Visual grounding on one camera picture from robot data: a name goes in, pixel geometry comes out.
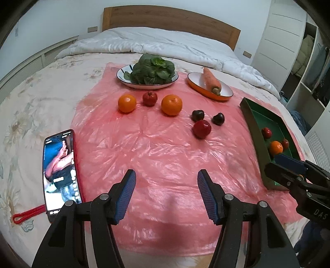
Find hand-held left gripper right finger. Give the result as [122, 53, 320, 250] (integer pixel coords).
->
[197, 169, 301, 268]

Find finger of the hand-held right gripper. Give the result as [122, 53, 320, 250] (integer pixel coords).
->
[275, 153, 330, 181]
[264, 162, 314, 192]

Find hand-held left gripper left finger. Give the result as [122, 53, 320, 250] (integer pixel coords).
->
[31, 169, 137, 268]

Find orange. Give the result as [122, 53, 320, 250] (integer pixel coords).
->
[161, 94, 183, 116]
[118, 94, 137, 113]
[269, 141, 283, 156]

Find green metal tray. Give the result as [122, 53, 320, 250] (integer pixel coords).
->
[240, 97, 302, 191]

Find white vent panel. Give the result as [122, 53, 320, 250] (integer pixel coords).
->
[305, 131, 330, 168]

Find blue cloth heap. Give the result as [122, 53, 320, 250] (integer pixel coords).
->
[290, 110, 314, 134]

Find pink plastic sheet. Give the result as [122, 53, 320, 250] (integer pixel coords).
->
[72, 62, 305, 257]

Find white open shelf unit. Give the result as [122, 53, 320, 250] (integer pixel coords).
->
[280, 22, 330, 134]

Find smartphone in red case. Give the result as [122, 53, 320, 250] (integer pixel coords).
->
[43, 129, 84, 223]

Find dark hanging clothes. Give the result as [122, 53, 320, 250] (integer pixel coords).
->
[311, 46, 330, 101]

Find pale puffer jacket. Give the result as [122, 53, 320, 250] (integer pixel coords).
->
[294, 35, 315, 76]

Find orange enamel plate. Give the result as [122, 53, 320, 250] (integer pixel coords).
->
[187, 72, 234, 101]

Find carrot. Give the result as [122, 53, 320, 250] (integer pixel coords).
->
[203, 67, 222, 96]

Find white plate with dark rim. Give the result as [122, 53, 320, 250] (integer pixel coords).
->
[117, 64, 179, 90]

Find white wardrobe door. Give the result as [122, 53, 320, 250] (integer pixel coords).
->
[251, 0, 308, 88]

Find leafy green vegetable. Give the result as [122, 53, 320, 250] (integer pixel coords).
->
[124, 53, 176, 85]

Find white duvet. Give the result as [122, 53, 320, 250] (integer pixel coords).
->
[55, 28, 280, 100]

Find wooden headboard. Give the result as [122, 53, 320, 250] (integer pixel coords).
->
[102, 6, 241, 51]

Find red braided phone strap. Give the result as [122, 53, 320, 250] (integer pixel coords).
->
[12, 203, 47, 225]

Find white slatted wall panel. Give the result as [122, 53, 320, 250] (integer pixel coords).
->
[0, 35, 78, 89]

